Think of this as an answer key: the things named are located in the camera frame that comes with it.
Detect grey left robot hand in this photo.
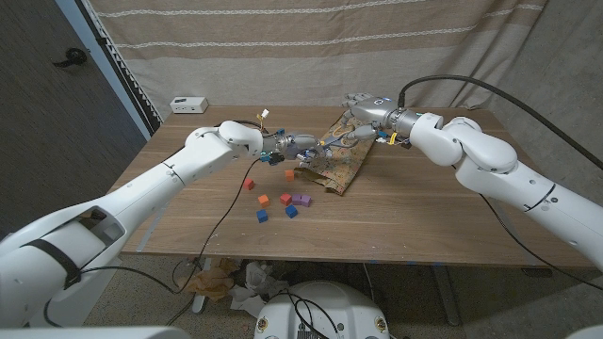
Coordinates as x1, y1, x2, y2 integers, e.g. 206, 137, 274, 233
269, 133, 333, 167

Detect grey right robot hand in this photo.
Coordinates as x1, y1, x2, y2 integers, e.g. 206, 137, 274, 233
339, 92, 407, 141

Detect blue tan handled scissors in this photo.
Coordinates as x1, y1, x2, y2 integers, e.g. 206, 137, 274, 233
319, 127, 362, 150

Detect floral brown wrapping paper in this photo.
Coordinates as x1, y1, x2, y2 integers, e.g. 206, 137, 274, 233
294, 104, 386, 197

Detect crumpled white paper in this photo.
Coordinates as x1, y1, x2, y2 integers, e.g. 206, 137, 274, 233
229, 261, 291, 319

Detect crumpled brown paper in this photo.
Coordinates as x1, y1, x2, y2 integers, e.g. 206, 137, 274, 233
177, 258, 241, 302

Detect beige striped curtain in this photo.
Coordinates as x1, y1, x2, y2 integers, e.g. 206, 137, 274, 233
87, 0, 550, 122

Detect white power strip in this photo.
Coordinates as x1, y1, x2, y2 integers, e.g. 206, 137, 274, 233
170, 96, 209, 115

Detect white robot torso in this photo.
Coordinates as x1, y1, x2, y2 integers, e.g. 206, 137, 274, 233
253, 281, 391, 339

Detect metal table leg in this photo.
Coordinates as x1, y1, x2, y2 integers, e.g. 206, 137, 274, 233
431, 266, 463, 327
190, 257, 213, 315

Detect dark wooden door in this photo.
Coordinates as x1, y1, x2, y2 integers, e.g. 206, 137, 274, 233
0, 0, 151, 239

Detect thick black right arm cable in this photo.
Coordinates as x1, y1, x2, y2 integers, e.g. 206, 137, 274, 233
398, 73, 603, 171

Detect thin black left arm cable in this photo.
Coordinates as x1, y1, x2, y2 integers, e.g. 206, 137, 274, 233
42, 157, 262, 327

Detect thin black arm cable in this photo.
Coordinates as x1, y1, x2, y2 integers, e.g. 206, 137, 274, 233
42, 157, 262, 327
479, 192, 603, 292

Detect black torso cable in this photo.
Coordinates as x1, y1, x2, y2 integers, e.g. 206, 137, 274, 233
280, 290, 341, 339

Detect black backdrop frame bar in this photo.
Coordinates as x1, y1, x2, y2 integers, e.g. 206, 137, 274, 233
74, 0, 164, 138

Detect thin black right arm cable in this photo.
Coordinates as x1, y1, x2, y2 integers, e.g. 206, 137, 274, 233
479, 192, 603, 292

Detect black door handle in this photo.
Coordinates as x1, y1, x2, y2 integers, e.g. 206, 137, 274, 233
52, 47, 89, 69

